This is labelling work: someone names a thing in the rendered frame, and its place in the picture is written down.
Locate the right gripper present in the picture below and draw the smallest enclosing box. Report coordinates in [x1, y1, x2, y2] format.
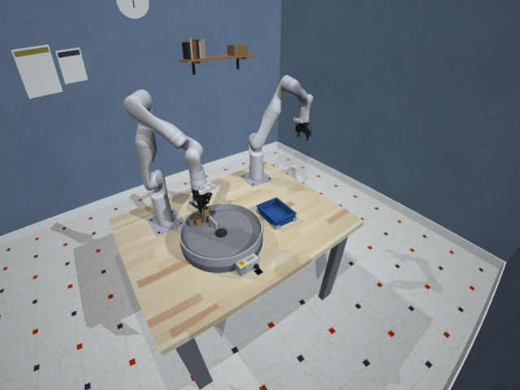
[189, 189, 212, 214]

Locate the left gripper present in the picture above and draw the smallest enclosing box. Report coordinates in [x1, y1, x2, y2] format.
[295, 122, 311, 141]

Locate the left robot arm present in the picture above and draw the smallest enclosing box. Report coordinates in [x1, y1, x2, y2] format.
[249, 75, 313, 180]

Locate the blue open-top crate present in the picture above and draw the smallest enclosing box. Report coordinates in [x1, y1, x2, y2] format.
[256, 197, 297, 227]

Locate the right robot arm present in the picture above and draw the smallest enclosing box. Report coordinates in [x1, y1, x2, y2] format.
[123, 89, 215, 227]

